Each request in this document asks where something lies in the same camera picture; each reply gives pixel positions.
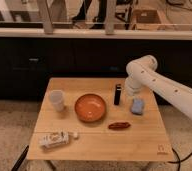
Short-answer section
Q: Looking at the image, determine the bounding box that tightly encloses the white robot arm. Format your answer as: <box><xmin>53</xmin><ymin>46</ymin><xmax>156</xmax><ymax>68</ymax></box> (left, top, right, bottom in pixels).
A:
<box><xmin>125</xmin><ymin>55</ymin><xmax>192</xmax><ymax>120</ymax></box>

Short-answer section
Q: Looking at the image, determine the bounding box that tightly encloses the orange bowl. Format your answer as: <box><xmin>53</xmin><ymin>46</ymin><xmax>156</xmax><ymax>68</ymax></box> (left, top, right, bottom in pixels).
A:
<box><xmin>74</xmin><ymin>94</ymin><xmax>106</xmax><ymax>122</ymax></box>

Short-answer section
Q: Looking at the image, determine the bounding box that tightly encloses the wooden table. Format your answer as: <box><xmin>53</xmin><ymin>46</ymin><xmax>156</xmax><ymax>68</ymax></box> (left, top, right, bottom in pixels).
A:
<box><xmin>27</xmin><ymin>78</ymin><xmax>173</xmax><ymax>161</ymax></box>

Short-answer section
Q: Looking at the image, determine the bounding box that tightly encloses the brown sausage toy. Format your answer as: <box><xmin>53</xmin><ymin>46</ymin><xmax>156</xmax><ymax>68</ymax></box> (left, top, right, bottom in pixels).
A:
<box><xmin>108</xmin><ymin>122</ymin><xmax>131</xmax><ymax>130</ymax></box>

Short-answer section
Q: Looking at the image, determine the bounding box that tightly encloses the blue sponge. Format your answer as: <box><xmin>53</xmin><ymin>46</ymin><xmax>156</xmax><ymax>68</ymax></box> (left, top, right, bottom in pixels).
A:
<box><xmin>130</xmin><ymin>98</ymin><xmax>145</xmax><ymax>115</ymax></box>

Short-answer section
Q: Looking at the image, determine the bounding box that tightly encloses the cardboard box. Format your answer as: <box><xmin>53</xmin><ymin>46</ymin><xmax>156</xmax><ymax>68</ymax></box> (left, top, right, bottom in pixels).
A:
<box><xmin>131</xmin><ymin>9</ymin><xmax>166</xmax><ymax>31</ymax></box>

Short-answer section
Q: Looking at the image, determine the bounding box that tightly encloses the black cable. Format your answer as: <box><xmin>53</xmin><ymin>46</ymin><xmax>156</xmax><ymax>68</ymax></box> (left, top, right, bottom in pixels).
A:
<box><xmin>168</xmin><ymin>137</ymin><xmax>192</xmax><ymax>171</ymax></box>

